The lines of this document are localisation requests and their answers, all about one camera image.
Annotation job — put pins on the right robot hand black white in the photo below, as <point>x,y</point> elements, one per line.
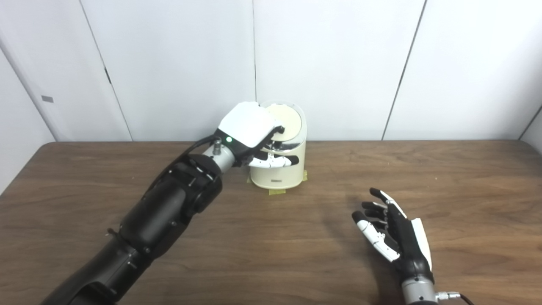
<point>406,250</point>

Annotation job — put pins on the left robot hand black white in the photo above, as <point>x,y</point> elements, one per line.
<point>247,127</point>

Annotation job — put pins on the cream round bin lid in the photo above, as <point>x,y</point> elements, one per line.
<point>290,120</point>

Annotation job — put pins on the cream-colored round bin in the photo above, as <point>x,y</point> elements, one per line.
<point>279,171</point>

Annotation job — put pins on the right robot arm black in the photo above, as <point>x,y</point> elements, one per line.
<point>419,294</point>

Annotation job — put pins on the black wall panel hinge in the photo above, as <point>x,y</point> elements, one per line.
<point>107,76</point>

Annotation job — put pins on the gray wall label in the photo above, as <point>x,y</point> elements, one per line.
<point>47,99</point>

